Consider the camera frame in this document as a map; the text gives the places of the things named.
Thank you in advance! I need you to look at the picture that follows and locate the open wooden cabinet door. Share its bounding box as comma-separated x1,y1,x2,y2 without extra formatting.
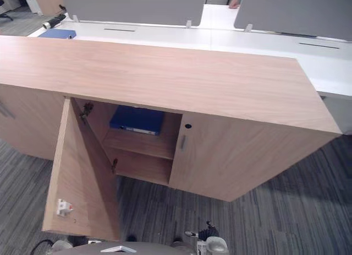
41,96,122,242

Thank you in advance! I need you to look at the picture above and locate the closed wooden door with lock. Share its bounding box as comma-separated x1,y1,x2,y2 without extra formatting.
168,112,342,203

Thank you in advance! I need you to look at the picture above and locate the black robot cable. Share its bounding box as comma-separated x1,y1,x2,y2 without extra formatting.
32,238,56,255

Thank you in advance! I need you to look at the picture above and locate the wooden door with slanted handle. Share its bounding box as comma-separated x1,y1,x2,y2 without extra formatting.
0,83,67,161

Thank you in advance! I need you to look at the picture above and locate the black and silver cylinder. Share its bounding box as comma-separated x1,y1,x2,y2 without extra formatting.
42,13,67,30

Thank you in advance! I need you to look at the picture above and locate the black office chair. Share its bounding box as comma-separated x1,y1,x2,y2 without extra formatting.
0,0,14,22

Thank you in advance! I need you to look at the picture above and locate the long wooden office cabinet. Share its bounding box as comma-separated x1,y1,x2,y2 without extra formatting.
0,34,343,203

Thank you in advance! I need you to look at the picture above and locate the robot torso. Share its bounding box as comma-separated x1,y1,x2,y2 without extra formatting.
62,240,199,255

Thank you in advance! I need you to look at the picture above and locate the tall wooden cabinet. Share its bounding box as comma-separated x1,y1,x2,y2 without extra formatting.
31,0,66,17

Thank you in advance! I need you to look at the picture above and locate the wooden cabinet shelf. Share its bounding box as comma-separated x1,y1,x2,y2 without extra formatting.
102,127,176,161

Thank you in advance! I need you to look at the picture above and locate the white door latch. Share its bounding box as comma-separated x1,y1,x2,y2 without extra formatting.
56,198,74,218

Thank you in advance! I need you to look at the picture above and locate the blue folder with white label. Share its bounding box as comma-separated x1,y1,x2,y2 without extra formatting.
109,104,166,136

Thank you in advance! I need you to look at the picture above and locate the wide grey desk partition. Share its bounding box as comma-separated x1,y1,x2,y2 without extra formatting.
60,0,209,28

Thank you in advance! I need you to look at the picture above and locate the slanted silver door handle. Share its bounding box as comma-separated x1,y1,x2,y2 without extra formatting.
0,100,16,120

